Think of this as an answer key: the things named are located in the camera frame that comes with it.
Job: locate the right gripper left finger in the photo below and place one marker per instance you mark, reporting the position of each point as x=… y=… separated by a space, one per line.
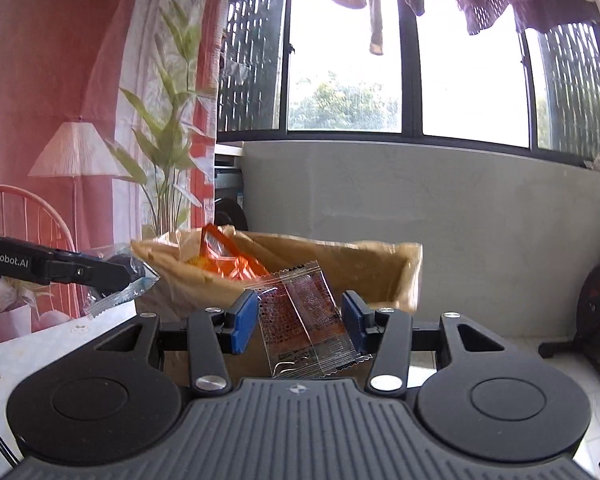
x=207 y=336

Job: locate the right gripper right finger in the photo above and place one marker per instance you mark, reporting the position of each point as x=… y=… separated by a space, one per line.
x=389 y=336

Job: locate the orange snack bag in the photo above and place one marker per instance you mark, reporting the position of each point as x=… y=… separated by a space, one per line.
x=218 y=254

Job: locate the clear red small snack packet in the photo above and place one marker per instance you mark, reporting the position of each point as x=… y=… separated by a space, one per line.
x=301 y=326

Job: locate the silver blue snack packet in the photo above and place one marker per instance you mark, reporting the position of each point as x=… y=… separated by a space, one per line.
x=104 y=297

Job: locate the brown cardboard box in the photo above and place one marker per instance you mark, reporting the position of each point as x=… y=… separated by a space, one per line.
x=384 y=275

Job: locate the white floor lamp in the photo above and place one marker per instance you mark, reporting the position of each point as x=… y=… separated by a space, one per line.
x=75 y=151

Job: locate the green leafy plant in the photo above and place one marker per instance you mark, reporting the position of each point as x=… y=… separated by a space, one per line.
x=164 y=132

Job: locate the red patterned curtain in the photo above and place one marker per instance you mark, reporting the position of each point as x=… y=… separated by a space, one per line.
x=68 y=60

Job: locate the black exercise bike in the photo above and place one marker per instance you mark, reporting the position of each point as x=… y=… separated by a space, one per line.
x=586 y=340

